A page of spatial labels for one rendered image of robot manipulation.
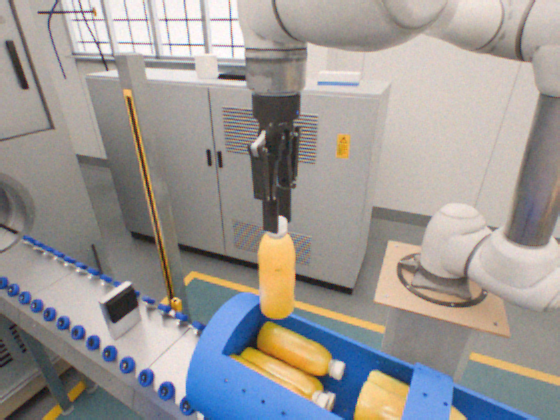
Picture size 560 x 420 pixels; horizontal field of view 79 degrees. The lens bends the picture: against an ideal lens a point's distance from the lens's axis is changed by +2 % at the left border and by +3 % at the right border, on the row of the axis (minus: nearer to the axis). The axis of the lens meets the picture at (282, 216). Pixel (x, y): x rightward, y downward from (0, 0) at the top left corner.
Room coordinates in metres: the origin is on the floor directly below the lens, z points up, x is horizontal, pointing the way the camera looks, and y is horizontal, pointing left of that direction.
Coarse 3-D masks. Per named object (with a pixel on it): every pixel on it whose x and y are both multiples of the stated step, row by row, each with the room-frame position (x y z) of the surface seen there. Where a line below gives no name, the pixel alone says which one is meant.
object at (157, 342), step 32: (0, 256) 1.16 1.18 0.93; (32, 256) 1.16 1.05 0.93; (32, 288) 0.96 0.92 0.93; (64, 288) 0.96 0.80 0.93; (96, 288) 0.96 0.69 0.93; (32, 320) 0.84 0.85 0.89; (96, 320) 0.80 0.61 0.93; (160, 320) 0.80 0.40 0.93; (64, 352) 0.73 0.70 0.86; (128, 352) 0.68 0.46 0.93; (160, 352) 0.68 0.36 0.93; (192, 352) 0.68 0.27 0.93; (160, 416) 0.52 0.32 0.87
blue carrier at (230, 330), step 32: (224, 320) 0.52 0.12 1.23; (256, 320) 0.65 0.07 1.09; (288, 320) 0.62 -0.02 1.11; (224, 352) 0.54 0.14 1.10; (352, 352) 0.54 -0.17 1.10; (192, 384) 0.43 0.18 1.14; (224, 384) 0.41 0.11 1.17; (256, 384) 0.39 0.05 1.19; (352, 384) 0.51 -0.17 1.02; (416, 384) 0.37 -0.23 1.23; (448, 384) 0.38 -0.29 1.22; (224, 416) 0.38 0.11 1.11; (256, 416) 0.36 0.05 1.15; (288, 416) 0.34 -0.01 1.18; (320, 416) 0.33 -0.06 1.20; (352, 416) 0.46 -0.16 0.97; (416, 416) 0.32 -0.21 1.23; (448, 416) 0.31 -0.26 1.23; (480, 416) 0.40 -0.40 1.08; (512, 416) 0.38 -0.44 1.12
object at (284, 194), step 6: (276, 192) 0.56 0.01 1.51; (282, 192) 0.55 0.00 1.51; (288, 192) 0.55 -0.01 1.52; (282, 198) 0.55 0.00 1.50; (288, 198) 0.55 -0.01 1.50; (282, 204) 0.55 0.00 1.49; (288, 204) 0.55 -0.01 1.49; (282, 210) 0.55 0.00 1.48; (288, 210) 0.55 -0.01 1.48; (282, 216) 0.55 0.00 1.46; (288, 216) 0.55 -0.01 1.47; (288, 222) 0.55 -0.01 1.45
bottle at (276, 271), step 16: (272, 240) 0.52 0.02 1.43; (288, 240) 0.53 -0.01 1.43; (272, 256) 0.51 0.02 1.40; (288, 256) 0.51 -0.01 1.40; (272, 272) 0.50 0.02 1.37; (288, 272) 0.51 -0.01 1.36; (272, 288) 0.50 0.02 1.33; (288, 288) 0.51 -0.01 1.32; (272, 304) 0.50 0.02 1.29; (288, 304) 0.51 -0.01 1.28
